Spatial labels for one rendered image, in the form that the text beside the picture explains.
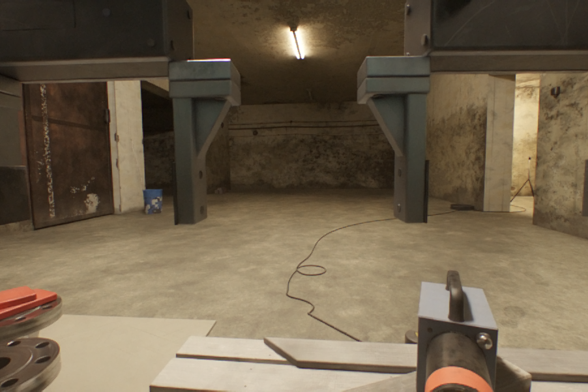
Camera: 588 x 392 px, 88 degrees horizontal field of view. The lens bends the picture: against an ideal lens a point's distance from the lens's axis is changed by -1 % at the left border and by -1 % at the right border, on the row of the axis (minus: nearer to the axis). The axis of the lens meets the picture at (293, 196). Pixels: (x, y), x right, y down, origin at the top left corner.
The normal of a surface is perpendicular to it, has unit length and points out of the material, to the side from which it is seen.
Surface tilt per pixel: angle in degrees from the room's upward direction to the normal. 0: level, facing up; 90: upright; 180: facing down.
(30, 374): 0
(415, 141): 90
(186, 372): 0
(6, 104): 90
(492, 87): 90
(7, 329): 90
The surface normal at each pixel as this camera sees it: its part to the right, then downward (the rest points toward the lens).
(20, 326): 0.78, 0.04
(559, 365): -0.01, -1.00
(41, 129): 0.99, 0.00
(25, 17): -0.03, 0.09
